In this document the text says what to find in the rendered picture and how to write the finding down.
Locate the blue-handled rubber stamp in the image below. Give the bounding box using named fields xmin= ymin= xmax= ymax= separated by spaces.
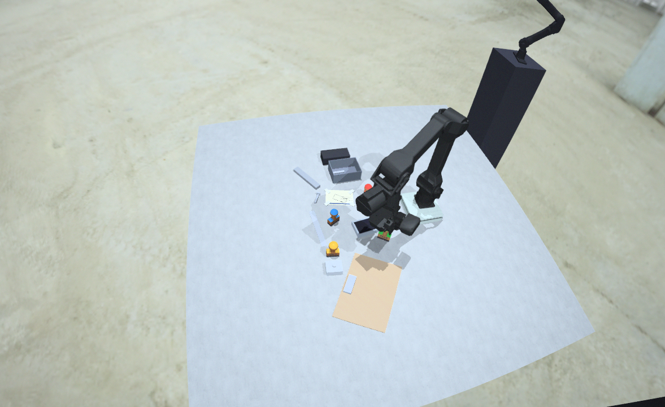
xmin=327 ymin=209 xmax=340 ymax=226

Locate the yellow rubber stamp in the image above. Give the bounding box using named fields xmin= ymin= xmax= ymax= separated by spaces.
xmin=326 ymin=241 xmax=340 ymax=257

